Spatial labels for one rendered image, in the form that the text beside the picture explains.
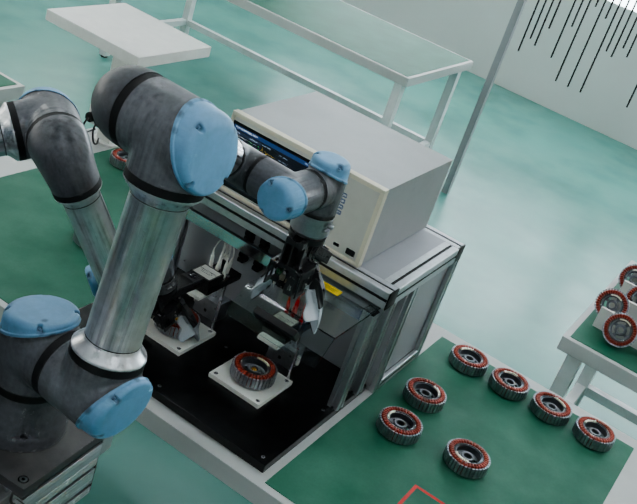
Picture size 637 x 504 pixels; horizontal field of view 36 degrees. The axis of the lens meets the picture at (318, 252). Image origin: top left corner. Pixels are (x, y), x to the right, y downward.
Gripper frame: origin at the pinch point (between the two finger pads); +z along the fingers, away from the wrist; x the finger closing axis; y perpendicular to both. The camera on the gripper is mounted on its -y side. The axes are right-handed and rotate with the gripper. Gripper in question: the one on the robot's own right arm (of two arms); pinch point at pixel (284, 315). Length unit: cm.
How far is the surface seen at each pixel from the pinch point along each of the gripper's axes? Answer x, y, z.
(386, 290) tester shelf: 8.6, -36.0, 3.7
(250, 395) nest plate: -8.9, -20.6, 37.0
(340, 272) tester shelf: -3.3, -36.3, 5.3
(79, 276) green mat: -69, -31, 40
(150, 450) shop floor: -54, -70, 115
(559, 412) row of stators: 54, -83, 37
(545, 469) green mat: 57, -60, 40
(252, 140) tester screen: -37, -42, -12
